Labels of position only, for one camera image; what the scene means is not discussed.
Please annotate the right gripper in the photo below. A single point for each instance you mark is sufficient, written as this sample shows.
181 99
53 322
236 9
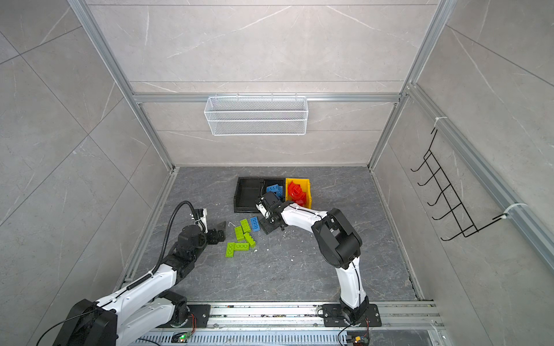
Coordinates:
265 227

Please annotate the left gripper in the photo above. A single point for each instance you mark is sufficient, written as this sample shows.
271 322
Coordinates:
221 231

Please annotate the green lego brick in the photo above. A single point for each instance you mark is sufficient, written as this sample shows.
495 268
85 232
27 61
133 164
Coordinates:
239 234
230 250
245 226

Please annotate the green lego brick horizontal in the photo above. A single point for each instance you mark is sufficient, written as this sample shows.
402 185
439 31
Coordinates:
241 247

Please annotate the green lego brick side-lying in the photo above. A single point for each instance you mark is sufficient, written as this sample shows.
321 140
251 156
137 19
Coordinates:
250 240

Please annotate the red lego brick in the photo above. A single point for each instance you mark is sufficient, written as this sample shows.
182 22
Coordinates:
297 194

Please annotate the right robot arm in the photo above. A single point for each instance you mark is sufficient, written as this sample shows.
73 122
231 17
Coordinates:
338 242

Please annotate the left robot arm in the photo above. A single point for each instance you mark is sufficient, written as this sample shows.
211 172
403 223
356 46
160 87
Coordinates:
124 316

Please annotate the middle black bin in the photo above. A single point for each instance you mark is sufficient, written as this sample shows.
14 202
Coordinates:
272 181

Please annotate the black bin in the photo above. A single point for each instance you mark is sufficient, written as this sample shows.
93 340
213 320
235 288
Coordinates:
272 181
247 192

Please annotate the left black bin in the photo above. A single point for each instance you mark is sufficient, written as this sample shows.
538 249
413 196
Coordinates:
247 192

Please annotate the yellow bin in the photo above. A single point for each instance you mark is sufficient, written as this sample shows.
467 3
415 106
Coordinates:
306 186

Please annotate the white wire basket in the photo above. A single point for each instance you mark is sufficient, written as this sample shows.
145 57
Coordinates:
257 116

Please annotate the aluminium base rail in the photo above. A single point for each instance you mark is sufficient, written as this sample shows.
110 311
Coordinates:
297 323

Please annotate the black wire hook rack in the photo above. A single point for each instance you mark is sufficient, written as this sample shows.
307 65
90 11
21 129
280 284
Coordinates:
448 194

